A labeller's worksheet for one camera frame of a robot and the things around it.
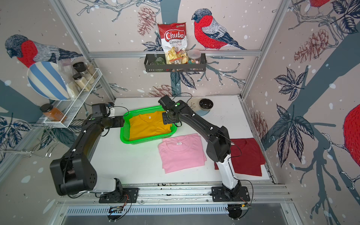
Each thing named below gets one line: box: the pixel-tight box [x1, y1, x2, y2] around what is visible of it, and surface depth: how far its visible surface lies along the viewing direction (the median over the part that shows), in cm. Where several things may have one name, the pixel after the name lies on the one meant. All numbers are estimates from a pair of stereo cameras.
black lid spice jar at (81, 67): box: [72, 61, 96, 85], surface depth 81 cm
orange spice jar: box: [39, 103, 68, 124], surface depth 64 cm
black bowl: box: [199, 98, 214, 112], surface depth 112 cm
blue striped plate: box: [26, 60, 70, 101], surface depth 68 cm
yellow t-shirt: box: [128, 111, 173, 142], surface depth 103 cm
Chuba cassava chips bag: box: [157, 22, 189, 65], surface depth 84 cm
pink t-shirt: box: [157, 133, 207, 174], surface depth 90 cm
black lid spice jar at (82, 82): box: [72, 73, 92, 92], surface depth 78 cm
